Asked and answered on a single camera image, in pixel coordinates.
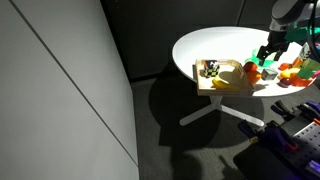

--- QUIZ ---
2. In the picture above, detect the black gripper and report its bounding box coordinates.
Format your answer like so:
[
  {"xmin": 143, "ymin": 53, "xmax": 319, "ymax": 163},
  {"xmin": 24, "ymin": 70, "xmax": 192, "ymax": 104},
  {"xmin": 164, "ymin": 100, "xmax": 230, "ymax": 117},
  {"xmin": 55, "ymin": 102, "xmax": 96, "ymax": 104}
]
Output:
[{"xmin": 257, "ymin": 31, "xmax": 289, "ymax": 66}]

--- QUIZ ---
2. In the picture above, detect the toy orange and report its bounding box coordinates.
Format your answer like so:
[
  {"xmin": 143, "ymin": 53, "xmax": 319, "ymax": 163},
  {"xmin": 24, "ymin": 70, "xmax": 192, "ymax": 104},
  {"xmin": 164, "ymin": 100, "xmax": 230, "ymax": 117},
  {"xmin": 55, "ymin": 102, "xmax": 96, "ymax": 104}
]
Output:
[{"xmin": 247, "ymin": 71, "xmax": 262, "ymax": 84}]

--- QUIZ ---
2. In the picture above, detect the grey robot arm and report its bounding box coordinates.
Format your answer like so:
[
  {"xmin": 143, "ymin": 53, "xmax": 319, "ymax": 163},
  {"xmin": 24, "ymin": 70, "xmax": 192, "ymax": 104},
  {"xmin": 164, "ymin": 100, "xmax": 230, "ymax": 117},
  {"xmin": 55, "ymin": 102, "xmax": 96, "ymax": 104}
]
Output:
[{"xmin": 257, "ymin": 0, "xmax": 320, "ymax": 65}]

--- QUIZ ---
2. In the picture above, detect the green plastic bowl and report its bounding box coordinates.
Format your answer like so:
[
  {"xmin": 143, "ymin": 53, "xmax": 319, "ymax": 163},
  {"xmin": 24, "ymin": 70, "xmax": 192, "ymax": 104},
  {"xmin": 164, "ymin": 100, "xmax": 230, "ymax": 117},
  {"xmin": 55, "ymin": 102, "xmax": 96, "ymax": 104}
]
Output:
[{"xmin": 246, "ymin": 49, "xmax": 276, "ymax": 67}]

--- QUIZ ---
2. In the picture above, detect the small red toy tomato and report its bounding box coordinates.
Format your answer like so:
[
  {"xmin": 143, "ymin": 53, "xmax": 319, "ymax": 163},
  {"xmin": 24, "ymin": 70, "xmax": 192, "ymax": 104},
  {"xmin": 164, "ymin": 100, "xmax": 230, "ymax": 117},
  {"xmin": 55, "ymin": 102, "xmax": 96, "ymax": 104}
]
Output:
[{"xmin": 278, "ymin": 63, "xmax": 291, "ymax": 71}]

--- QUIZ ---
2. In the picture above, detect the red toy apple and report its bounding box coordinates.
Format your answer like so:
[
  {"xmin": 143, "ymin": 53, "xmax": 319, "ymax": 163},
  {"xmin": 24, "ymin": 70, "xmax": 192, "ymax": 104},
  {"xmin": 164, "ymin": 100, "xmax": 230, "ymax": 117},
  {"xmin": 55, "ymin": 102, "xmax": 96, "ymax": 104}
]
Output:
[{"xmin": 243, "ymin": 62, "xmax": 258, "ymax": 72}]

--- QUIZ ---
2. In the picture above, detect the yellow toy lemon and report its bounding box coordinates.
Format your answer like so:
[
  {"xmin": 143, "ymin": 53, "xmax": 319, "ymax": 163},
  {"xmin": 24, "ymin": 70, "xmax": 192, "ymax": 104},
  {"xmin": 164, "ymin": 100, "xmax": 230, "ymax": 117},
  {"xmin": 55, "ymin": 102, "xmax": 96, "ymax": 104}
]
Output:
[{"xmin": 278, "ymin": 68, "xmax": 300, "ymax": 80}]

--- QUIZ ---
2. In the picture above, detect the dark red toy plum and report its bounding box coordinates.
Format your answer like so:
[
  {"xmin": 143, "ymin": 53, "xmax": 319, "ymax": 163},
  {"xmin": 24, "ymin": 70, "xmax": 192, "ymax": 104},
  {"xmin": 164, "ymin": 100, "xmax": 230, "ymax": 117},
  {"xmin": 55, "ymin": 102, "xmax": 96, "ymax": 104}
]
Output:
[{"xmin": 279, "ymin": 78, "xmax": 292, "ymax": 88}]

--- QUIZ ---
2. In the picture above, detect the toy banana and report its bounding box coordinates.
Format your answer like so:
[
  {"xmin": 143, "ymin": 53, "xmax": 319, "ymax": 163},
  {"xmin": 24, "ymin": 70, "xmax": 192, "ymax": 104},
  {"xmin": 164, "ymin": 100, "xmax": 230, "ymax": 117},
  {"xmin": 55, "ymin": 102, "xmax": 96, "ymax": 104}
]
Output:
[{"xmin": 212, "ymin": 78, "xmax": 239, "ymax": 90}]

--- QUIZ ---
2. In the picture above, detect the grey cube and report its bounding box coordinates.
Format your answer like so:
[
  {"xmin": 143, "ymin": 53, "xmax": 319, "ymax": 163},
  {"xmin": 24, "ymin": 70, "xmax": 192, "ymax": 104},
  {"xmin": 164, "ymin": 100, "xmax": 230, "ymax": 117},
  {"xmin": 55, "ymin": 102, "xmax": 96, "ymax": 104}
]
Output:
[{"xmin": 262, "ymin": 68, "xmax": 278, "ymax": 80}]

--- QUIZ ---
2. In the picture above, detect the orange transparent block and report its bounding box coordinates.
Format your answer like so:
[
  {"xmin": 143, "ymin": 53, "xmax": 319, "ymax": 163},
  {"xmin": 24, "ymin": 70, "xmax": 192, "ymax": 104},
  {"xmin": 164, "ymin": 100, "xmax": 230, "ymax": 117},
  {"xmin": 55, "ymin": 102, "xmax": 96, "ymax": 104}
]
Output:
[{"xmin": 290, "ymin": 74, "xmax": 313, "ymax": 87}]

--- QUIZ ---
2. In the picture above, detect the green transparent block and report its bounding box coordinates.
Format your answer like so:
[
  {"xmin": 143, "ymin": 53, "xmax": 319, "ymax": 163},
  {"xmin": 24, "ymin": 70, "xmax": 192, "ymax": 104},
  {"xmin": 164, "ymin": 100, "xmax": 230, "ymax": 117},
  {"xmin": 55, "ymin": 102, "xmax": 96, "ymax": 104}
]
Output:
[{"xmin": 297, "ymin": 59, "xmax": 320, "ymax": 79}]

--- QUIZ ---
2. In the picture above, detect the wooden tray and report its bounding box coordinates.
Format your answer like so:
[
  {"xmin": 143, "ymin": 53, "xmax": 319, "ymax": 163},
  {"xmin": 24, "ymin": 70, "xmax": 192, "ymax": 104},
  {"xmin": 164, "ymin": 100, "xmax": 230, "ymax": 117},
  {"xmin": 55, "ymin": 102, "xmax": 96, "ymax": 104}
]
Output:
[{"xmin": 194, "ymin": 60, "xmax": 254, "ymax": 96}]

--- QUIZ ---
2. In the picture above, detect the pink block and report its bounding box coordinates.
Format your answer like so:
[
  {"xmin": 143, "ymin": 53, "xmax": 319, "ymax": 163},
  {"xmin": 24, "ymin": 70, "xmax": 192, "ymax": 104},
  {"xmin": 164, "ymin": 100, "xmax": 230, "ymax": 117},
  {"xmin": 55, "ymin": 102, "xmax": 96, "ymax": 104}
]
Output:
[{"xmin": 312, "ymin": 70, "xmax": 320, "ymax": 78}]

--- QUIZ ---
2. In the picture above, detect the black checkered cube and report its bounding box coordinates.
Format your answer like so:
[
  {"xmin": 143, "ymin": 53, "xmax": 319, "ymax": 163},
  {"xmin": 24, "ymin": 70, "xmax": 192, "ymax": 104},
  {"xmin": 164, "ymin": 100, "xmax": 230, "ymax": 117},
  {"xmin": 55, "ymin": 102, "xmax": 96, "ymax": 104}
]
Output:
[{"xmin": 204, "ymin": 60, "xmax": 220, "ymax": 78}]

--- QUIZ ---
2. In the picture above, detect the white table base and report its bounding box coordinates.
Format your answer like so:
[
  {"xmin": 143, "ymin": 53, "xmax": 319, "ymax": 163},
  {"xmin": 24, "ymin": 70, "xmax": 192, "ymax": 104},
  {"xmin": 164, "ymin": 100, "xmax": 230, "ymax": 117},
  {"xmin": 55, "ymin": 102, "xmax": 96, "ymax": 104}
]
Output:
[{"xmin": 179, "ymin": 96, "xmax": 264, "ymax": 127}]

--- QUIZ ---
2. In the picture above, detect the black perforated mounting board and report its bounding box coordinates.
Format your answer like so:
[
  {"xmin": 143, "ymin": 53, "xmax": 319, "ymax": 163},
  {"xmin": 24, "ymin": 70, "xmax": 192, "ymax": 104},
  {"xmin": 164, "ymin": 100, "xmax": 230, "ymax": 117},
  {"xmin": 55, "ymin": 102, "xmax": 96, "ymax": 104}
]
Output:
[{"xmin": 285, "ymin": 122, "xmax": 320, "ymax": 176}]

